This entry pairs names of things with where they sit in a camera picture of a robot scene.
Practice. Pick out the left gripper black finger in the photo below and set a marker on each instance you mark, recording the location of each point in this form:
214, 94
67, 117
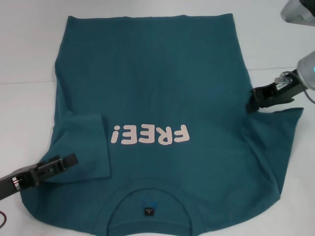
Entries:
69, 161

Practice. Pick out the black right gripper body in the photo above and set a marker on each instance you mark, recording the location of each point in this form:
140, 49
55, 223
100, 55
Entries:
280, 93

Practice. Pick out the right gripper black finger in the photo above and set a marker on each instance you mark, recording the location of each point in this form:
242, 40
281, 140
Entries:
257, 95
256, 107

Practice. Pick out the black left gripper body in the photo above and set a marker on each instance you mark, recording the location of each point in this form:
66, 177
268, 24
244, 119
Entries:
27, 177

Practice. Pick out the teal t-shirt with FREE print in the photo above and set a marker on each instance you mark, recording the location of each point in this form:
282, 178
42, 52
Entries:
160, 86

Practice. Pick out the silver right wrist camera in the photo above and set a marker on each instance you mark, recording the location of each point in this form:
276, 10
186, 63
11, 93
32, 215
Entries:
297, 12

